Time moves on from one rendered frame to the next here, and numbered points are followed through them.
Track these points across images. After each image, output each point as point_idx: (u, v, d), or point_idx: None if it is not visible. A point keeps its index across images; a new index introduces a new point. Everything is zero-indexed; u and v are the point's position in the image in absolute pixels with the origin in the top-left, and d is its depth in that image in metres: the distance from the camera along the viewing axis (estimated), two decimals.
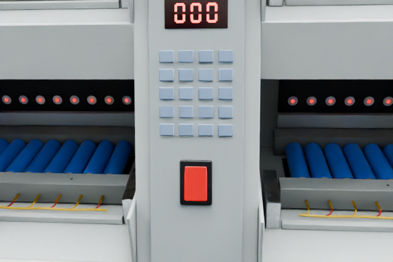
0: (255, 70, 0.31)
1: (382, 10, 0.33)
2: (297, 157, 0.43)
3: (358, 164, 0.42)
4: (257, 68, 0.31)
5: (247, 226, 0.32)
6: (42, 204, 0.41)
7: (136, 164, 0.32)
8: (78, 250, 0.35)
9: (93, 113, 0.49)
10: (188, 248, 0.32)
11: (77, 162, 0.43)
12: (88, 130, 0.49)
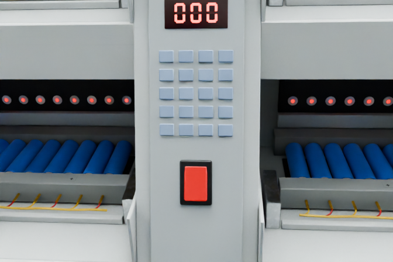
0: (255, 70, 0.31)
1: (382, 10, 0.33)
2: (297, 157, 0.43)
3: (358, 164, 0.42)
4: (257, 68, 0.31)
5: (247, 226, 0.32)
6: (42, 204, 0.41)
7: (136, 164, 0.32)
8: (78, 250, 0.35)
9: (93, 113, 0.49)
10: (188, 248, 0.32)
11: (77, 162, 0.43)
12: (88, 130, 0.49)
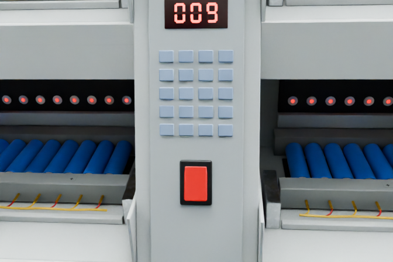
0: (255, 70, 0.31)
1: (382, 10, 0.33)
2: (297, 157, 0.43)
3: (358, 164, 0.42)
4: (257, 68, 0.31)
5: (247, 226, 0.32)
6: (42, 204, 0.41)
7: (136, 164, 0.32)
8: (78, 250, 0.35)
9: (93, 113, 0.49)
10: (188, 248, 0.32)
11: (77, 162, 0.43)
12: (88, 130, 0.49)
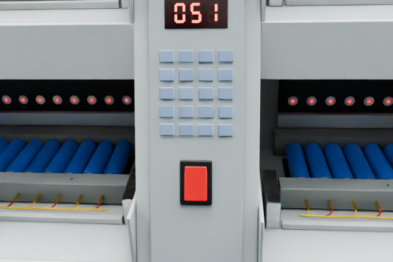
0: (255, 70, 0.31)
1: (382, 10, 0.33)
2: (297, 157, 0.43)
3: (358, 164, 0.42)
4: (257, 68, 0.31)
5: (247, 226, 0.32)
6: (42, 204, 0.41)
7: (136, 164, 0.32)
8: (78, 250, 0.35)
9: (93, 113, 0.49)
10: (188, 248, 0.32)
11: (77, 162, 0.43)
12: (88, 130, 0.49)
